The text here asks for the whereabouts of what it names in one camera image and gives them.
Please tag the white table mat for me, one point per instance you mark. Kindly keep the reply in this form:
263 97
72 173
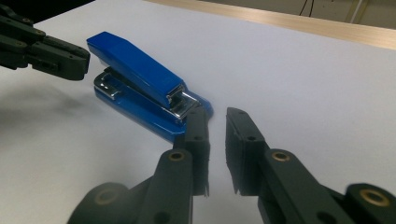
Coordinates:
295 81

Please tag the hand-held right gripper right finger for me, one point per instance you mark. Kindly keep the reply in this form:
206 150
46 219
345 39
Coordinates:
264 168

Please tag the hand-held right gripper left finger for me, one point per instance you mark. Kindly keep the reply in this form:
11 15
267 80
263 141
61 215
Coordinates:
186 168

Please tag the blue stapler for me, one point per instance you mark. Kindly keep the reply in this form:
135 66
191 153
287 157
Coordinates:
137 65

